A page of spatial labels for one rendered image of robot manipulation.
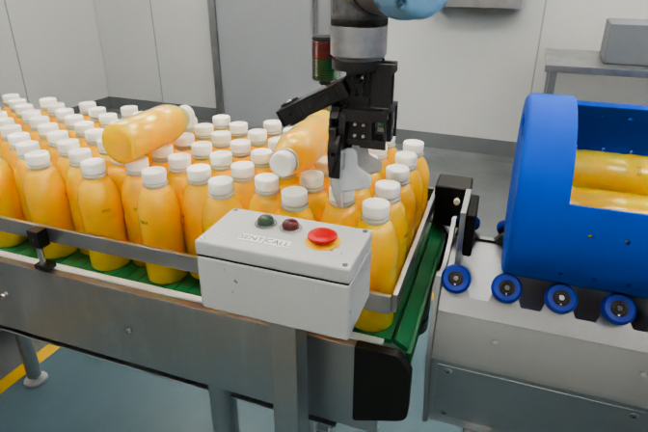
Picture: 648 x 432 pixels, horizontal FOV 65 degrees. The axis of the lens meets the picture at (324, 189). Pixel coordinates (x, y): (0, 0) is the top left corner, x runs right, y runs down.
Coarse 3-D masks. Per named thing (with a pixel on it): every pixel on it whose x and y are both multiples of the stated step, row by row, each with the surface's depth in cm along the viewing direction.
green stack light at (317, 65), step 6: (312, 60) 119; (318, 60) 118; (324, 60) 118; (330, 60) 118; (312, 66) 120; (318, 66) 119; (324, 66) 118; (330, 66) 118; (312, 72) 121; (318, 72) 119; (324, 72) 119; (330, 72) 119; (336, 72) 120; (312, 78) 121; (318, 78) 120; (324, 78) 119; (330, 78) 120; (336, 78) 121
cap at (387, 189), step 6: (378, 180) 79; (384, 180) 79; (390, 180) 79; (378, 186) 77; (384, 186) 77; (390, 186) 77; (396, 186) 77; (378, 192) 77; (384, 192) 76; (390, 192) 76; (396, 192) 77; (384, 198) 77; (390, 198) 77
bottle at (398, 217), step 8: (392, 200) 77; (392, 208) 77; (400, 208) 78; (392, 216) 77; (400, 216) 78; (392, 224) 77; (400, 224) 78; (400, 232) 78; (400, 240) 79; (400, 248) 79; (400, 256) 80; (400, 264) 81; (400, 272) 81
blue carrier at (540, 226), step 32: (544, 96) 74; (544, 128) 68; (576, 128) 67; (608, 128) 83; (640, 128) 81; (544, 160) 66; (512, 192) 79; (544, 192) 66; (512, 224) 69; (544, 224) 67; (576, 224) 65; (608, 224) 64; (640, 224) 63; (512, 256) 71; (544, 256) 69; (576, 256) 68; (608, 256) 66; (640, 256) 64; (608, 288) 71; (640, 288) 68
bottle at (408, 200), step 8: (400, 184) 83; (408, 184) 85; (400, 192) 83; (408, 192) 84; (400, 200) 83; (408, 200) 84; (408, 208) 84; (416, 208) 86; (408, 216) 84; (408, 224) 85; (408, 232) 86; (408, 240) 86; (408, 248) 87
